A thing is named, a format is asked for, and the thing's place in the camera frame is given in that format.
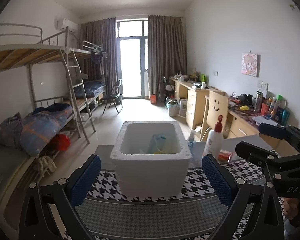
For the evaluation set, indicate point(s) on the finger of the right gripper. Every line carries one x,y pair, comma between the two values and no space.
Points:
277,132

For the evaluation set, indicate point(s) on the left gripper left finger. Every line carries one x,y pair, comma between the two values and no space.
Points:
81,180

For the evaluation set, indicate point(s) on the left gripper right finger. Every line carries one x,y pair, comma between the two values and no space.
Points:
222,181

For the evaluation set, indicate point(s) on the blue surgical face mask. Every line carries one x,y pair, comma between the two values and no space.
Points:
155,137

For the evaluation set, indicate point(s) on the yellow mesh sponge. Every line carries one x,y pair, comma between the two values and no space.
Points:
162,147

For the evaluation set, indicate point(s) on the person's right hand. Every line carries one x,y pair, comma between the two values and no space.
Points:
291,207

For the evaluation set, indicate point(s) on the papers on desk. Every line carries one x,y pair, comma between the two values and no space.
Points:
263,120

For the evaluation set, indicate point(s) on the orange red snack packet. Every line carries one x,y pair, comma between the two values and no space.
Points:
225,156

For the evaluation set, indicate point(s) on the long wooden desk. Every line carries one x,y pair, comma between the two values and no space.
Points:
238,124

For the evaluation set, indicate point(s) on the yellow object on desk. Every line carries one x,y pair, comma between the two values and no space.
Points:
244,108

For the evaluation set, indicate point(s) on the white lotion pump bottle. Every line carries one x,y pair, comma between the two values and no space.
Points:
214,139

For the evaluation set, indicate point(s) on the red plastic bag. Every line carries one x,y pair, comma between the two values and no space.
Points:
60,142

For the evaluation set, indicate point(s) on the houndstooth table mat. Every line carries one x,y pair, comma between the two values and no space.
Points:
192,214

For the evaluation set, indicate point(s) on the blue liquid spray bottle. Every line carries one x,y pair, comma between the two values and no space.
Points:
191,141

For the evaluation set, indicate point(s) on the wooden smiley face chair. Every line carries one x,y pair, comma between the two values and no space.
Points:
216,104

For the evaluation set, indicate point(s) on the blue orange rolled quilt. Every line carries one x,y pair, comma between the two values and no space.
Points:
40,126

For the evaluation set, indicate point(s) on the white foam box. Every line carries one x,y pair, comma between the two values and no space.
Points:
150,175

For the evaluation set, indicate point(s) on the black folding chair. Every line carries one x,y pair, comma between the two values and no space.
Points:
114,97

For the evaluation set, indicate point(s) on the dark blue folded bedding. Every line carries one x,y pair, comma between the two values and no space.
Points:
92,89

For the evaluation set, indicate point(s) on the white bucket on floor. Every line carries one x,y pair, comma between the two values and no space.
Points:
173,107

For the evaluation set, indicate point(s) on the metal bunk bed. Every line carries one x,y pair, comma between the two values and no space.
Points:
36,72

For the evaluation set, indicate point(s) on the right brown curtain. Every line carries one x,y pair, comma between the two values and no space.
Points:
166,49

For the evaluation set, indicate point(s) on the brown curtain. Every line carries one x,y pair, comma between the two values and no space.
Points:
102,65
166,49

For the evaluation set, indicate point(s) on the left brown curtain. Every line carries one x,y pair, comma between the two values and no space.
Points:
102,65

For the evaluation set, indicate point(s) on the glass balcony door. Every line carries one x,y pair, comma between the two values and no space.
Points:
132,38

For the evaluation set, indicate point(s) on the pink cartoon wall poster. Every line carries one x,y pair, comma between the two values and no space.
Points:
249,64

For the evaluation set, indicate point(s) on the white wall air conditioner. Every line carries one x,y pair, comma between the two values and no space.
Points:
64,23

